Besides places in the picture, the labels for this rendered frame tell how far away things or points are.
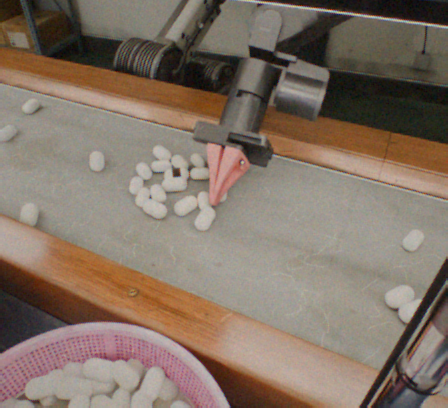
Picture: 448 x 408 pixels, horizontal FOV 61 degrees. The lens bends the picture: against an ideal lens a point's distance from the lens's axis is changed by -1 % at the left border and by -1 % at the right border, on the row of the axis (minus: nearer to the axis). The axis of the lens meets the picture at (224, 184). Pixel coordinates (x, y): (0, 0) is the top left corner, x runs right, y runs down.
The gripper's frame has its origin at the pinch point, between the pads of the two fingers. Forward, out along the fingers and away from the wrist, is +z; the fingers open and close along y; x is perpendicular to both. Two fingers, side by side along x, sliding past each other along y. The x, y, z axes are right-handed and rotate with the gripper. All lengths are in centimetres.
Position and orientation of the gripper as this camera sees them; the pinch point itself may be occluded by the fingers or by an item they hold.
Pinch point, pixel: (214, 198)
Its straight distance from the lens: 52.2
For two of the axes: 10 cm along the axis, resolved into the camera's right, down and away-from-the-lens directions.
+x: 2.7, 2.3, 9.3
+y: 9.1, 2.6, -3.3
